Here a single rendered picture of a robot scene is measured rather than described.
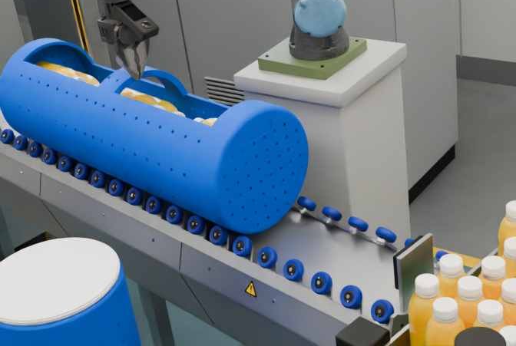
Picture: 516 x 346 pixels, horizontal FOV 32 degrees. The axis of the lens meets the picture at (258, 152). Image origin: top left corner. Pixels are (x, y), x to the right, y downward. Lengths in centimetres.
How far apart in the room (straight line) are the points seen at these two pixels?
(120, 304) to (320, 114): 70
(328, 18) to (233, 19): 183
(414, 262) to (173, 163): 55
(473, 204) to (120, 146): 207
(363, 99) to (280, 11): 152
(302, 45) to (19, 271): 87
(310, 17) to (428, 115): 183
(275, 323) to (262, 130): 40
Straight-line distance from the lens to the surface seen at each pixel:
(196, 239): 202
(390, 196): 243
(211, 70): 403
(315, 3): 201
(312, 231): 199
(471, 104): 464
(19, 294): 180
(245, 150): 185
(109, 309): 176
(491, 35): 473
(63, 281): 180
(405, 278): 170
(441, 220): 371
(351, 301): 172
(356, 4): 346
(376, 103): 226
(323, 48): 221
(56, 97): 226
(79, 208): 238
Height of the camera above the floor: 201
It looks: 28 degrees down
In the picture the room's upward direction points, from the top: 8 degrees counter-clockwise
